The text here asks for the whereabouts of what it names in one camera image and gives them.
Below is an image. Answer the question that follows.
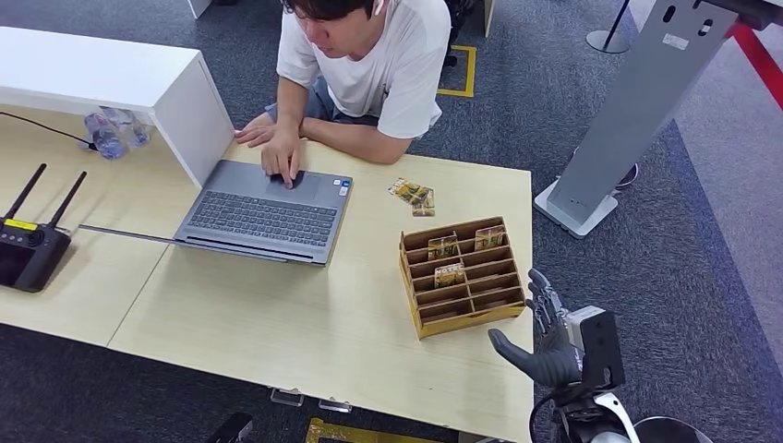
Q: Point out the person's right hand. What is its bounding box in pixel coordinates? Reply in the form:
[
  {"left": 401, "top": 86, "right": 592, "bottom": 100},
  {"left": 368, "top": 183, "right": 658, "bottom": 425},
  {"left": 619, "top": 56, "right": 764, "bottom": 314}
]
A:
[{"left": 260, "top": 125, "right": 302, "bottom": 189}]

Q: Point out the person's left hand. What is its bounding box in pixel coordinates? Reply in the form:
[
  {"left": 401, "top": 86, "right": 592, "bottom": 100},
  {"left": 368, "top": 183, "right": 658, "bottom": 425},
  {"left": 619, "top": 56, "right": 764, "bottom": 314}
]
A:
[{"left": 234, "top": 125, "right": 276, "bottom": 149}]

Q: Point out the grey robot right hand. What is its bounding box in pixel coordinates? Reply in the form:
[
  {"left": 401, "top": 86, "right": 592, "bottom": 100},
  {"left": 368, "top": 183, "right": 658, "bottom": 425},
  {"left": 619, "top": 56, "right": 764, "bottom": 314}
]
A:
[{"left": 487, "top": 268, "right": 585, "bottom": 390}]

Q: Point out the grey laptop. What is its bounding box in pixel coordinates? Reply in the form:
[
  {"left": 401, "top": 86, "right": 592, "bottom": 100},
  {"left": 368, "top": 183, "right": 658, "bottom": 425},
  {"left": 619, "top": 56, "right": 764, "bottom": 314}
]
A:
[{"left": 78, "top": 160, "right": 355, "bottom": 268}]

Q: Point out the brown cardboard card holder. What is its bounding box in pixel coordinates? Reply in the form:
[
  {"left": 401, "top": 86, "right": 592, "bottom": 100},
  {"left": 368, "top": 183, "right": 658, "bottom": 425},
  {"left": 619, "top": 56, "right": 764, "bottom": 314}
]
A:
[{"left": 398, "top": 215, "right": 528, "bottom": 341}]

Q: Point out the person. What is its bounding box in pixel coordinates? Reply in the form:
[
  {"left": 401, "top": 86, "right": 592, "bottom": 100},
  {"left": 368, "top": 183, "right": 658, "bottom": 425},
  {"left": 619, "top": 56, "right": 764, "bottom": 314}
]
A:
[{"left": 234, "top": 0, "right": 452, "bottom": 189}]

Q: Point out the gold hotel card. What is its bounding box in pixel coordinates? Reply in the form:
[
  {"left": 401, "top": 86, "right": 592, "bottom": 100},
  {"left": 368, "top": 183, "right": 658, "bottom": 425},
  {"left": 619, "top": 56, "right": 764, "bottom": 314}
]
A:
[
  {"left": 387, "top": 177, "right": 429, "bottom": 206},
  {"left": 411, "top": 187, "right": 437, "bottom": 219},
  {"left": 433, "top": 261, "right": 467, "bottom": 291},
  {"left": 427, "top": 231, "right": 461, "bottom": 262},
  {"left": 474, "top": 224, "right": 508, "bottom": 253}
]

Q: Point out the clear plastic water bottle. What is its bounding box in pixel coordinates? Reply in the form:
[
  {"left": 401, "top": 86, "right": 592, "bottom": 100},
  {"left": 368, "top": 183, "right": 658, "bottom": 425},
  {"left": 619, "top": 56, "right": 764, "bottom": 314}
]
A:
[
  {"left": 83, "top": 112, "right": 127, "bottom": 162},
  {"left": 101, "top": 106, "right": 151, "bottom": 150}
]

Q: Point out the white desk shelf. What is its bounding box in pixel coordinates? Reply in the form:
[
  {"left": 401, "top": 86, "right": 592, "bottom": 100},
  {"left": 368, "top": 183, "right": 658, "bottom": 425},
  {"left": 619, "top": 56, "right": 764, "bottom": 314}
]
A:
[{"left": 0, "top": 25, "right": 236, "bottom": 191}]

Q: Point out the black round item behind kiosk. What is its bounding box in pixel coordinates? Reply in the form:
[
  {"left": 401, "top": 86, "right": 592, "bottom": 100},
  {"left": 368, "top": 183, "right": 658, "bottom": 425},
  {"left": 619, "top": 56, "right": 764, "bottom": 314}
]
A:
[{"left": 614, "top": 162, "right": 641, "bottom": 189}]

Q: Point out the black office chair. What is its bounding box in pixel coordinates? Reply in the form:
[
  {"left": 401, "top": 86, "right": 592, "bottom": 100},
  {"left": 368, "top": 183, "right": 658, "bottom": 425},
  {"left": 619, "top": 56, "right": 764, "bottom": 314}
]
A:
[{"left": 443, "top": 0, "right": 479, "bottom": 68}]

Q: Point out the white furniture leg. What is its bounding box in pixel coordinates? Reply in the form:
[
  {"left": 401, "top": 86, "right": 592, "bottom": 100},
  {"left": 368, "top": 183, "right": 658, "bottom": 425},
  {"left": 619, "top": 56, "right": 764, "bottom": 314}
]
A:
[{"left": 479, "top": 0, "right": 498, "bottom": 39}]

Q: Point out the black remote controller with antennas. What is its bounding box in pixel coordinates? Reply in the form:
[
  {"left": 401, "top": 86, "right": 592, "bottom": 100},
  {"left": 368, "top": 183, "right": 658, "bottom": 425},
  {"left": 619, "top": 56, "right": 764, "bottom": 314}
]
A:
[{"left": 0, "top": 162, "right": 88, "bottom": 294}]

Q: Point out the grey kiosk stand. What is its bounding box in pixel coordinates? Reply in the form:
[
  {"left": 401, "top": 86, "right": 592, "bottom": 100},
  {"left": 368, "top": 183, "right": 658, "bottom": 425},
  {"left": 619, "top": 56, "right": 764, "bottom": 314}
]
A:
[{"left": 534, "top": 0, "right": 741, "bottom": 240}]

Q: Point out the black object under desk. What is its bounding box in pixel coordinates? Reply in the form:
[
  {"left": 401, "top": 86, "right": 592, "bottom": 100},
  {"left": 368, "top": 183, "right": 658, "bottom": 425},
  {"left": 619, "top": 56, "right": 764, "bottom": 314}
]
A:
[{"left": 204, "top": 411, "right": 255, "bottom": 443}]

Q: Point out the red barrier belt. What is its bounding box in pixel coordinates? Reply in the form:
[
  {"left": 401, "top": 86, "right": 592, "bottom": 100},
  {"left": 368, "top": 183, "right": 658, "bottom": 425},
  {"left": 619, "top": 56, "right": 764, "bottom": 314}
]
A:
[{"left": 730, "top": 23, "right": 783, "bottom": 112}]

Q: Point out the black and pale wrist camera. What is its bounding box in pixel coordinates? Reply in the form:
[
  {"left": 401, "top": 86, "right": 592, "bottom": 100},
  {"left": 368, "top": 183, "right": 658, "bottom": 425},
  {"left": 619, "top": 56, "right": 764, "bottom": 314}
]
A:
[{"left": 562, "top": 305, "right": 627, "bottom": 392}]

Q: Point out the thin black cable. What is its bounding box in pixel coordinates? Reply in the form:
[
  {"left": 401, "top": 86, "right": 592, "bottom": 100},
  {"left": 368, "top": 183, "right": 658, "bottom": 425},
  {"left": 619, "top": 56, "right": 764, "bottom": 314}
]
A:
[{"left": 0, "top": 110, "right": 98, "bottom": 151}]

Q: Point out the stanchion post with round base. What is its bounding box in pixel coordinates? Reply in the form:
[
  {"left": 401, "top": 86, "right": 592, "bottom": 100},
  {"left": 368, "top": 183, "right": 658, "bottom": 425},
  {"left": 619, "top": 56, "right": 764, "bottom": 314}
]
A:
[{"left": 584, "top": 0, "right": 634, "bottom": 55}]

